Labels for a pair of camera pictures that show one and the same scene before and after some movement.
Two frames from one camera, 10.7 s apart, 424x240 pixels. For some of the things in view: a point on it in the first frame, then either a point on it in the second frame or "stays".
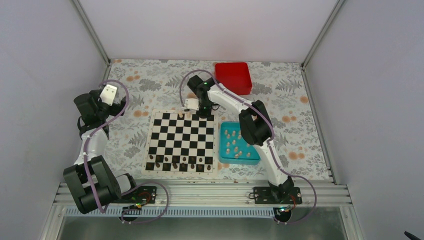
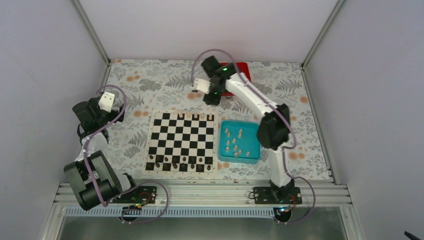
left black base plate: x=142 y=195 stays
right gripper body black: x=207 y=111 to x=216 y=98
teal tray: x=234 y=148 stays
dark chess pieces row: x=174 y=162 stays
